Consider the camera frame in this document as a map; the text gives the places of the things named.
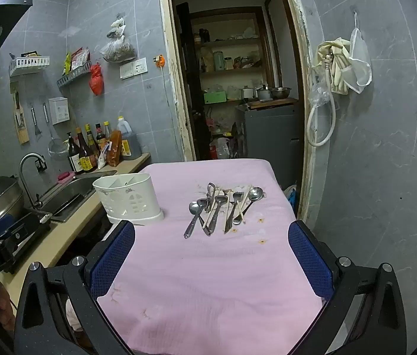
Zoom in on small white plastic bag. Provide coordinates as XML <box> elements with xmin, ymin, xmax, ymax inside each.
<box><xmin>107</xmin><ymin>17</ymin><xmax>127</xmax><ymax>39</ymax></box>

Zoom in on white seasoning packet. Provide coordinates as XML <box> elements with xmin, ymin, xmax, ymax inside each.
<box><xmin>98</xmin><ymin>142</ymin><xmax>112</xmax><ymax>170</ymax></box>

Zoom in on dark wooden shelf unit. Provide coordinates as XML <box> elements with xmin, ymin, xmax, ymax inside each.
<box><xmin>190</xmin><ymin>5</ymin><xmax>283</xmax><ymax>159</ymax></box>

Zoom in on large steel spoon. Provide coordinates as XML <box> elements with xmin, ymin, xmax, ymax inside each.
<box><xmin>232</xmin><ymin>187</ymin><xmax>265</xmax><ymax>226</ymax></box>

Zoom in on steel sink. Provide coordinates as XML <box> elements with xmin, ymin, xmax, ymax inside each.
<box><xmin>38</xmin><ymin>170</ymin><xmax>118</xmax><ymax>223</ymax></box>

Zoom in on green box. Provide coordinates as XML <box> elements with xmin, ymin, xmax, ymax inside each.
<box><xmin>203</xmin><ymin>91</ymin><xmax>227</xmax><ymax>105</ymax></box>

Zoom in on grey wall shelf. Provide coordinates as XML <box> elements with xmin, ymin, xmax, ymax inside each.
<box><xmin>57</xmin><ymin>63</ymin><xmax>91</xmax><ymax>88</ymax></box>

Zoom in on beige kitchen counter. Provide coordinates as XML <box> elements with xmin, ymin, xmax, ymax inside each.
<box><xmin>0</xmin><ymin>152</ymin><xmax>152</xmax><ymax>304</ymax></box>

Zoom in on steel bowl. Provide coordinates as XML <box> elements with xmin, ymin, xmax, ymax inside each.
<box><xmin>269</xmin><ymin>87</ymin><xmax>292</xmax><ymax>100</ymax></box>

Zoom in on red plastic bag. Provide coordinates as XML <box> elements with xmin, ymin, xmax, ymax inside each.
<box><xmin>89</xmin><ymin>63</ymin><xmax>104</xmax><ymax>96</ymax></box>

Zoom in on clear plastic jug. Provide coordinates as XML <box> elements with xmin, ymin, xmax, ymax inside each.
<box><xmin>214</xmin><ymin>138</ymin><xmax>231</xmax><ymax>159</ymax></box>

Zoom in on cream rubber gloves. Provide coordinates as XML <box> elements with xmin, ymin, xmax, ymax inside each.
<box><xmin>312</xmin><ymin>37</ymin><xmax>353</xmax><ymax>95</ymax></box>

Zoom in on white plastic utensil holder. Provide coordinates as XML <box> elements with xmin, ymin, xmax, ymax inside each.
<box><xmin>93</xmin><ymin>172</ymin><xmax>165</xmax><ymax>226</ymax></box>

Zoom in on clear plastic bag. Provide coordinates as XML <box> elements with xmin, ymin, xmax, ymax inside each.
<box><xmin>348</xmin><ymin>11</ymin><xmax>373</xmax><ymax>95</ymax></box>
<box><xmin>308</xmin><ymin>74</ymin><xmax>333</xmax><ymax>108</ymax></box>

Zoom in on blue bag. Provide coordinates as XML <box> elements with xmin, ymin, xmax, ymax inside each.
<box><xmin>284</xmin><ymin>183</ymin><xmax>298</xmax><ymax>213</ymax></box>

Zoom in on wire strainer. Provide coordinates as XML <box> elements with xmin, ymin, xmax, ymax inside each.
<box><xmin>42</xmin><ymin>103</ymin><xmax>69</xmax><ymax>160</ymax></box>

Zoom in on large dark sauce jug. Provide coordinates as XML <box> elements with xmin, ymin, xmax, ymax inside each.
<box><xmin>116</xmin><ymin>116</ymin><xmax>143</xmax><ymax>161</ymax></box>

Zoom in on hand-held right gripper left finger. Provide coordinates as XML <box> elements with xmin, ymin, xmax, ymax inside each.
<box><xmin>14</xmin><ymin>220</ymin><xmax>137</xmax><ymax>355</ymax></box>

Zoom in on white wall rack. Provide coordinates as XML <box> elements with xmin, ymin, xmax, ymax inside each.
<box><xmin>9</xmin><ymin>54</ymin><xmax>51</xmax><ymax>78</ymax></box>

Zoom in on ornate handle steel spoon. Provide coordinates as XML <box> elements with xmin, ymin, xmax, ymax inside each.
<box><xmin>206</xmin><ymin>182</ymin><xmax>217</xmax><ymax>215</ymax></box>

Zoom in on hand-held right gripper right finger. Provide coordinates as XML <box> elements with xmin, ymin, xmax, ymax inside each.
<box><xmin>287</xmin><ymin>220</ymin><xmax>408</xmax><ymax>355</ymax></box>

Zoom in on pink floral tablecloth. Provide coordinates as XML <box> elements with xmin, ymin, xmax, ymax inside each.
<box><xmin>98</xmin><ymin>158</ymin><xmax>329</xmax><ymax>354</ymax></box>

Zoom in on grey cabinet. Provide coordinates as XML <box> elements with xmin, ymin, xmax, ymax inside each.
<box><xmin>235</xmin><ymin>101</ymin><xmax>305</xmax><ymax>193</ymax></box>

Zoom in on dark pump bottle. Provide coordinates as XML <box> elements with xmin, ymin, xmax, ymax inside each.
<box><xmin>66</xmin><ymin>132</ymin><xmax>84</xmax><ymax>174</ymax></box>

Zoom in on chrome faucet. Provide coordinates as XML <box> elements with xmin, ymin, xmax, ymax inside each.
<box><xmin>18</xmin><ymin>153</ymin><xmax>49</xmax><ymax>208</ymax></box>

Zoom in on dark wooden door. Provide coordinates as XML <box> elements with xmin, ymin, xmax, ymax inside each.
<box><xmin>175</xmin><ymin>2</ymin><xmax>211</xmax><ymax>161</ymax></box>

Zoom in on wooden cutting board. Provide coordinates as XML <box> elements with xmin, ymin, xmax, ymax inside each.
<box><xmin>10</xmin><ymin>81</ymin><xmax>31</xmax><ymax>145</ymax></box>

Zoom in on white wall box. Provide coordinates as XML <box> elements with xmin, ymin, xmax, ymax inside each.
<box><xmin>48</xmin><ymin>97</ymin><xmax>70</xmax><ymax>125</ymax></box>

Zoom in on metal peeler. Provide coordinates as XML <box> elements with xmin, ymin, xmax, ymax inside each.
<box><xmin>29</xmin><ymin>104</ymin><xmax>43</xmax><ymax>141</ymax></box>

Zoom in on orange seasoning packet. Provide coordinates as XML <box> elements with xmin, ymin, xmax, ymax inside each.
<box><xmin>106</xmin><ymin>130</ymin><xmax>123</xmax><ymax>167</ymax></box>

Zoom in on dark sauce bottle yellow label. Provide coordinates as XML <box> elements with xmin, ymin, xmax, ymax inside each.
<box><xmin>75</xmin><ymin>128</ymin><xmax>97</xmax><ymax>172</ymax></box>

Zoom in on clear bag of dried goods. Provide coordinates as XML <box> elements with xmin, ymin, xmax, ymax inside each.
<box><xmin>99</xmin><ymin>31</ymin><xmax>137</xmax><ymax>63</ymax></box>

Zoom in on worn door frame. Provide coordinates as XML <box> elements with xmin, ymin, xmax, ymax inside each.
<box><xmin>157</xmin><ymin>0</ymin><xmax>318</xmax><ymax>222</ymax></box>

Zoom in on red snack packets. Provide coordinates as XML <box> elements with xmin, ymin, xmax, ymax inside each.
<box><xmin>71</xmin><ymin>47</ymin><xmax>90</xmax><ymax>70</ymax></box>

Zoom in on white hose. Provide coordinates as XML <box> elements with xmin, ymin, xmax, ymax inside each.
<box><xmin>306</xmin><ymin>54</ymin><xmax>338</xmax><ymax>148</ymax></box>

